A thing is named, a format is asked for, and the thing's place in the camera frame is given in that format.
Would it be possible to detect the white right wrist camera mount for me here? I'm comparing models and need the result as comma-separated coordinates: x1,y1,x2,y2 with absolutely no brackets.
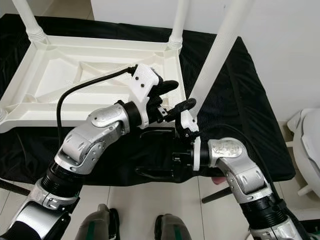
180,110,202,172

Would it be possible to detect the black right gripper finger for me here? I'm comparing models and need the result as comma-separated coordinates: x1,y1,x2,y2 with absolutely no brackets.
137,128,178,142
135,167,176,182

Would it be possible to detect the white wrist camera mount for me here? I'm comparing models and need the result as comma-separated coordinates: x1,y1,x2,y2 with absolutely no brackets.
180,110,202,172
127,63,162,128

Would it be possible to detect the white plastic chair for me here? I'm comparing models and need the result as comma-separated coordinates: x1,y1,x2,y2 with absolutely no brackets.
285,107,320,198

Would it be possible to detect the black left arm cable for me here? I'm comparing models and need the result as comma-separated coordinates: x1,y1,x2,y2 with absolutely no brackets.
56,65,138,146

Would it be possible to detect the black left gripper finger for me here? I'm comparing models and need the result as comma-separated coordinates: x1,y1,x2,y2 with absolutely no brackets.
167,98,197,122
155,80,180,96

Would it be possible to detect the black table cloth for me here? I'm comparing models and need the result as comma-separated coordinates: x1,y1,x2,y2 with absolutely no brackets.
0,14,297,183

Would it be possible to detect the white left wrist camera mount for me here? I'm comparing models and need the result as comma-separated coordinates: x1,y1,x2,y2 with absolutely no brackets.
127,63,162,128

